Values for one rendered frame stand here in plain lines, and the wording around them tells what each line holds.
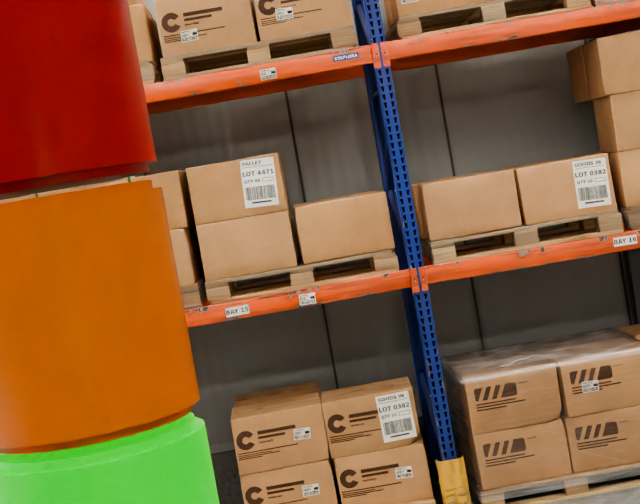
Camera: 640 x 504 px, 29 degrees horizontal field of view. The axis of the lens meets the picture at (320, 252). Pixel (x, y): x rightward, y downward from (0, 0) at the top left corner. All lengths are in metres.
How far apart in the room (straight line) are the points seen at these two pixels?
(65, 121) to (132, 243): 0.03
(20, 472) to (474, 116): 8.96
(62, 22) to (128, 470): 0.09
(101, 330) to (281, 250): 7.54
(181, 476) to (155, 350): 0.03
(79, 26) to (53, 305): 0.06
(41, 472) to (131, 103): 0.08
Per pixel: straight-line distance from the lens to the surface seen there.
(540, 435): 8.05
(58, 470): 0.27
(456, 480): 7.95
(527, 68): 9.29
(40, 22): 0.27
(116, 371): 0.27
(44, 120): 0.27
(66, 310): 0.27
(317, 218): 7.80
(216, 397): 9.25
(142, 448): 0.27
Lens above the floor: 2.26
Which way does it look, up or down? 3 degrees down
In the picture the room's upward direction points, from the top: 10 degrees counter-clockwise
